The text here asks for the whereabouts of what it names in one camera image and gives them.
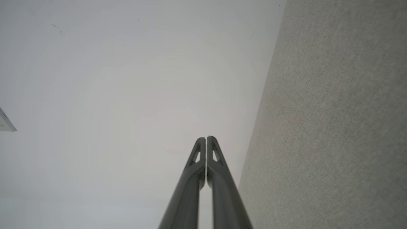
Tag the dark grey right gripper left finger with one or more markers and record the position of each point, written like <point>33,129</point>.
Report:
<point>187,197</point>

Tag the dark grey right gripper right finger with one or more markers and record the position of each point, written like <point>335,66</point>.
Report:
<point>227,200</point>

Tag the grey fabric sofa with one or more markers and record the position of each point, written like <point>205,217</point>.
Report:
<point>334,121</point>

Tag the white flat panel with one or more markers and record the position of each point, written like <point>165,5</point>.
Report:
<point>4,124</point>

